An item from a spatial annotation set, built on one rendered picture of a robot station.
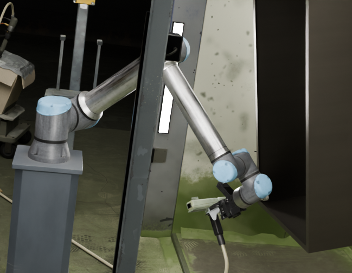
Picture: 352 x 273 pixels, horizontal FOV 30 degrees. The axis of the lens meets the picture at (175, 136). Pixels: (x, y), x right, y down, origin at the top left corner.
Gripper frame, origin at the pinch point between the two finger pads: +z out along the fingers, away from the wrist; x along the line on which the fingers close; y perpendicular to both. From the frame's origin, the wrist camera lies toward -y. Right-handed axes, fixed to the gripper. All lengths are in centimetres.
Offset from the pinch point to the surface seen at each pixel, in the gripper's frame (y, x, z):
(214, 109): -68, 57, 34
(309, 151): -5, 16, -51
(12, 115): -149, 18, 202
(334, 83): -26, 21, -72
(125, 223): 19, -95, -72
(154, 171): -47, 31, 72
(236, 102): -68, 67, 26
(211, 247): 2, 55, 72
